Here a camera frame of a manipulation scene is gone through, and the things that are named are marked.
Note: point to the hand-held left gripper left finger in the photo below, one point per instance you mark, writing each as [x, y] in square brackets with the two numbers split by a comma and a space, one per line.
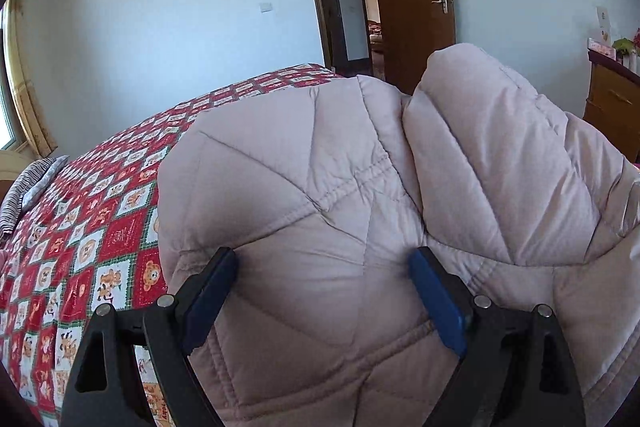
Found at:
[210, 302]

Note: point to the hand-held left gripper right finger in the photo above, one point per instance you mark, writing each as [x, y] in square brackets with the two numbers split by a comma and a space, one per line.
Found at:
[440, 297]

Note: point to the pale pink quilted jacket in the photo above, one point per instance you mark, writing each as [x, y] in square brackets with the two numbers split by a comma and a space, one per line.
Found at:
[325, 157]

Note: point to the red printed bedspread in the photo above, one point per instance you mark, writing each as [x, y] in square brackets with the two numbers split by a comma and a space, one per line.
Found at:
[100, 207]

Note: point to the grey patterned pillow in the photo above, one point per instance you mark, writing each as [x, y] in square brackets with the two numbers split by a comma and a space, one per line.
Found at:
[45, 179]

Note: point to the striped pillow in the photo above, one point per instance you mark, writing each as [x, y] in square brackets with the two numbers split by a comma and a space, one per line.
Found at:
[20, 202]

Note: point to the beige wooden headboard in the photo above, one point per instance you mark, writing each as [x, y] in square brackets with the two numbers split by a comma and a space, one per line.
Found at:
[10, 167]

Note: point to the wooden cabinet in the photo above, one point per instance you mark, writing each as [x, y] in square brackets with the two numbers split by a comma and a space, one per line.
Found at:
[612, 102]

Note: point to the brown wooden door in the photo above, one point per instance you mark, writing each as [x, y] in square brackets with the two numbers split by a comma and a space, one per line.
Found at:
[415, 37]

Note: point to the dark red sofa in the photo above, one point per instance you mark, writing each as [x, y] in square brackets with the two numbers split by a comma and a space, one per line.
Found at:
[377, 37]

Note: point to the yellow curtain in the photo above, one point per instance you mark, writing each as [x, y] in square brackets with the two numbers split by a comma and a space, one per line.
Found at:
[30, 97]

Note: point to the window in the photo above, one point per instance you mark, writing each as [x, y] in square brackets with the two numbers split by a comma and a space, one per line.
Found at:
[7, 97]

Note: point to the pink box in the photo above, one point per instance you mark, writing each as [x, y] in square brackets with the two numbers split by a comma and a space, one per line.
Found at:
[601, 48]

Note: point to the white wall switch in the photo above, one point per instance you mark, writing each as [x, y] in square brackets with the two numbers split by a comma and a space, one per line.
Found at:
[266, 7]

